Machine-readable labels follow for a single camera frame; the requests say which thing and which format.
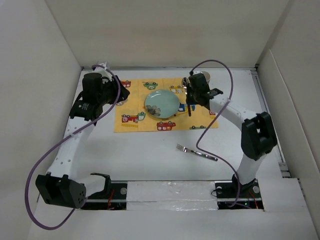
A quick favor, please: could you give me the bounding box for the silver spoon patterned handle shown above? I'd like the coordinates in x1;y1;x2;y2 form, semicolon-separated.
182;77;192;117

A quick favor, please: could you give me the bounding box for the purple ceramic mug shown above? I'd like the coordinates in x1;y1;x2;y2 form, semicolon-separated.
202;71;211;84

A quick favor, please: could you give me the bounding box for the yellow car-print cloth placemat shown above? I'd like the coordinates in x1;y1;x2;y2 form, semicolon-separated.
114;77;216;133

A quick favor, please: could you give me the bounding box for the green floral ceramic plate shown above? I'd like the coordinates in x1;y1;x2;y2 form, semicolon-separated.
144;89;180;119

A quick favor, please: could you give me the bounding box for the silver fork patterned handle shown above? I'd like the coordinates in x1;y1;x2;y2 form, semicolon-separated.
176;144;218;162

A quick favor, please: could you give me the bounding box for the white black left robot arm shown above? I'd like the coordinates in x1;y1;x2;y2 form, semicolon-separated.
35;72;130;209

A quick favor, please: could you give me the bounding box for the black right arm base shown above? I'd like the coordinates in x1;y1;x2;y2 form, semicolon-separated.
210;180;264;210

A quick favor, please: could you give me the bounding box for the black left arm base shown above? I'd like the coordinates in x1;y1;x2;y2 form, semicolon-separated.
81;181;128;211

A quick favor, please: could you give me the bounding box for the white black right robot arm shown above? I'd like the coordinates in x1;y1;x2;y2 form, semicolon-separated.
183;72;278;197

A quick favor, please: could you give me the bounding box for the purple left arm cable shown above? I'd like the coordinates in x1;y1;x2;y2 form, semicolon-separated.
24;64;121;230

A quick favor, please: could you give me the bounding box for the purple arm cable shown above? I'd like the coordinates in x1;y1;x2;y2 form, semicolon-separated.
189;59;242;208
24;64;121;230

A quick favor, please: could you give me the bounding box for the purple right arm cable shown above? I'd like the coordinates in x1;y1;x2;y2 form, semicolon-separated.
189;59;242;208

